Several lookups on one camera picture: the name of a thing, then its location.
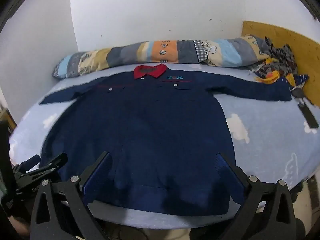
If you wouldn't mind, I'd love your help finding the wooden headboard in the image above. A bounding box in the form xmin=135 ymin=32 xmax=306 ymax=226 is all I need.
xmin=241 ymin=20 xmax=320 ymax=110

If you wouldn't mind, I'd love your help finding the navy blue work jacket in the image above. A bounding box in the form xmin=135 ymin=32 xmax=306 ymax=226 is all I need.
xmin=39 ymin=64 xmax=293 ymax=217

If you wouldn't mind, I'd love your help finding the rolled patchwork quilt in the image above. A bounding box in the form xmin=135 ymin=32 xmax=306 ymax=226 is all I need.
xmin=52 ymin=35 xmax=272 ymax=80

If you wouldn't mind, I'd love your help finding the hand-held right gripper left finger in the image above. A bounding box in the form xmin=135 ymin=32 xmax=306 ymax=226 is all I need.
xmin=30 ymin=151 xmax=113 ymax=240

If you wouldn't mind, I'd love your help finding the dark patterned orange cloth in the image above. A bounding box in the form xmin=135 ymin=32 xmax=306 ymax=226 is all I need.
xmin=246 ymin=36 xmax=310 ymax=92

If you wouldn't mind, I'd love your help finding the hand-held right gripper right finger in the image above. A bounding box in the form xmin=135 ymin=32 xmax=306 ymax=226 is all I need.
xmin=215 ymin=152 xmax=298 ymax=240

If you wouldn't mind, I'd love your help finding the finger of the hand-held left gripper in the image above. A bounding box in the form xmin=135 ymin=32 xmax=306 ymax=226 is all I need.
xmin=17 ymin=152 xmax=68 ymax=182
xmin=14 ymin=154 xmax=41 ymax=172

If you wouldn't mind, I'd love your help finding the light blue cloud bed sheet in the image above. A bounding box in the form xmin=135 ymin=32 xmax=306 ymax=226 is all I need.
xmin=9 ymin=62 xmax=320 ymax=230

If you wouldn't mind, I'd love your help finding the black strap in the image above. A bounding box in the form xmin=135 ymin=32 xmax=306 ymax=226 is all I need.
xmin=291 ymin=90 xmax=320 ymax=129

